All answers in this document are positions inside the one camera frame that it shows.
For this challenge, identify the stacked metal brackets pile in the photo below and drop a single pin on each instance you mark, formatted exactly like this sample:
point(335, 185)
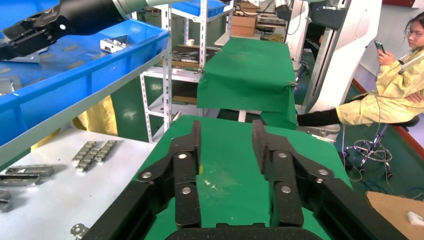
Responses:
point(185, 57)

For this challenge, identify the white paper sheet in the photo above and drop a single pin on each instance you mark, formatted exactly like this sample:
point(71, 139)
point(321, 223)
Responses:
point(59, 155)

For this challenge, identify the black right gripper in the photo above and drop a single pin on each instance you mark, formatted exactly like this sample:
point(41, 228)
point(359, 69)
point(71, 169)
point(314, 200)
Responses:
point(59, 21)

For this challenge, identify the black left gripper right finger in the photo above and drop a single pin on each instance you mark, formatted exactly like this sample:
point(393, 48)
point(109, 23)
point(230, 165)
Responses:
point(285, 172)

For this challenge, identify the large blue plastic crate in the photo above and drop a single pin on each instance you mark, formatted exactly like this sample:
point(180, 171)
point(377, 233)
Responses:
point(66, 89)

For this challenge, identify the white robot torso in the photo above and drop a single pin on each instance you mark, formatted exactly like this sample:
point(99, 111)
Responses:
point(348, 66)

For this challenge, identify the yellow plastic bag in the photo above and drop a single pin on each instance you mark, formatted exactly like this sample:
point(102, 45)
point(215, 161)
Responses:
point(99, 116)

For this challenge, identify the dark smartphone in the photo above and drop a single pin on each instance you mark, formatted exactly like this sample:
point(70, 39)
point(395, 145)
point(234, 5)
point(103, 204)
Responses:
point(379, 46)

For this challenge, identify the small notched metal rail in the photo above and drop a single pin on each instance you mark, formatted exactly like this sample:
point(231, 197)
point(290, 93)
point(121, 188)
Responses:
point(86, 163)
point(82, 153)
point(20, 180)
point(106, 150)
point(31, 171)

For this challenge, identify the white metal shelf rack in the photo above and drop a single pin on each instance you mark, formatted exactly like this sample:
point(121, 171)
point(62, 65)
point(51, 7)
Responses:
point(202, 33)

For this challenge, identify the brown cardboard sheet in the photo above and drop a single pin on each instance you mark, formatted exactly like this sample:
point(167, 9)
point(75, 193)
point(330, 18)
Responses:
point(391, 215)

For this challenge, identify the small white device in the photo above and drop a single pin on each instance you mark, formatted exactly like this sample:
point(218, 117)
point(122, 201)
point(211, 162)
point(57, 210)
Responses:
point(415, 219)

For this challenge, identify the person in yellow coat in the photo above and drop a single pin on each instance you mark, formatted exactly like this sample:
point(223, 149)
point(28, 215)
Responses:
point(397, 96)

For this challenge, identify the bystander bare hand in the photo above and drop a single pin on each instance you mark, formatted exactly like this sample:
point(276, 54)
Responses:
point(387, 59)
point(416, 97)

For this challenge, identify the black chrome stool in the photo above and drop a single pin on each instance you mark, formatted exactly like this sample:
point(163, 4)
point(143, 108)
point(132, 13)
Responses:
point(409, 122)

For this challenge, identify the wooden plank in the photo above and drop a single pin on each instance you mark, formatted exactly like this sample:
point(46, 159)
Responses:
point(184, 99)

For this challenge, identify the grey tape strip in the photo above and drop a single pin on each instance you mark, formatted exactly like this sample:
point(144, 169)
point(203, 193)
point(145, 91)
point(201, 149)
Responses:
point(98, 56)
point(70, 48)
point(5, 71)
point(75, 65)
point(47, 56)
point(34, 81)

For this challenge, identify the brown cardboard box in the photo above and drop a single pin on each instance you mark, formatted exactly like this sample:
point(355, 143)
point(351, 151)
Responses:
point(243, 26)
point(248, 8)

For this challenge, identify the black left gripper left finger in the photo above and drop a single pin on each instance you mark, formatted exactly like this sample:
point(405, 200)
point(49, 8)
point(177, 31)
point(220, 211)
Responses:
point(185, 172)

